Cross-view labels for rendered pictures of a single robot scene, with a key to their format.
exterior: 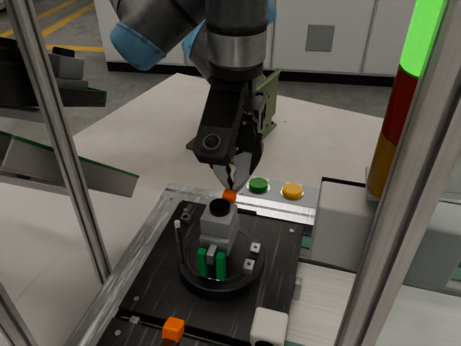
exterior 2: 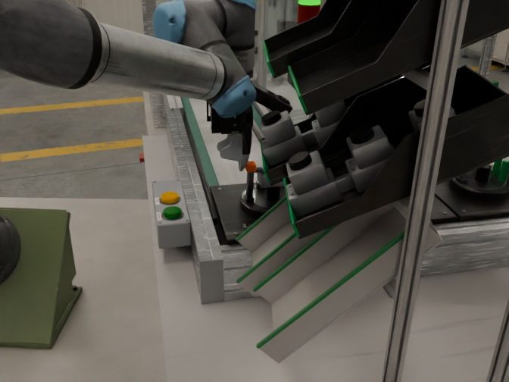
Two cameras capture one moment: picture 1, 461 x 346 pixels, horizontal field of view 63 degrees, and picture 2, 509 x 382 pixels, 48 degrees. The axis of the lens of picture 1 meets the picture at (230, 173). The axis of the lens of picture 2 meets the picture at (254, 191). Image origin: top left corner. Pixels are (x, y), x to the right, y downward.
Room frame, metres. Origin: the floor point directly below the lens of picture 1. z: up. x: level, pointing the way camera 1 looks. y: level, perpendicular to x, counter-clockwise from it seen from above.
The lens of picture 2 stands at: (0.95, 0.95, 1.55)
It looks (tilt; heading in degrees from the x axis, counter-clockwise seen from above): 27 degrees down; 242
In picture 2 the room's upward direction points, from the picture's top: 1 degrees clockwise
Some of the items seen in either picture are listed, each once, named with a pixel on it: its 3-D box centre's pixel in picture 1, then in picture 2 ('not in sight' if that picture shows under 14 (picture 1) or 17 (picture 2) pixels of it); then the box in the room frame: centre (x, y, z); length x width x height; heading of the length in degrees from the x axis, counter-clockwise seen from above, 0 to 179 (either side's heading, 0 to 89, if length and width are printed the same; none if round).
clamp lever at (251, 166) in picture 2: (228, 213); (254, 179); (0.44, 0.00, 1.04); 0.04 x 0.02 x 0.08; 164
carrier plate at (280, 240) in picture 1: (221, 265); (272, 209); (0.40, 0.02, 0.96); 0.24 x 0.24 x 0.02; 74
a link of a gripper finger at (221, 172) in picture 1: (226, 161); (233, 153); (0.49, 0.01, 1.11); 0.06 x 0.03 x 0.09; 164
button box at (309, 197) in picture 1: (290, 203); (170, 211); (0.58, -0.12, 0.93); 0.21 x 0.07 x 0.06; 74
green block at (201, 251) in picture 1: (202, 262); not in sight; (0.36, 0.04, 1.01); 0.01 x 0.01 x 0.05; 74
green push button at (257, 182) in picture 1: (258, 186); (172, 214); (0.60, -0.06, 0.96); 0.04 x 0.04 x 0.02
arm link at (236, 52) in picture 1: (234, 45); (235, 58); (0.48, 0.00, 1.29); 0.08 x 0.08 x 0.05
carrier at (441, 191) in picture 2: not in sight; (483, 170); (-0.08, 0.15, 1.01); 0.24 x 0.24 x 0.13; 74
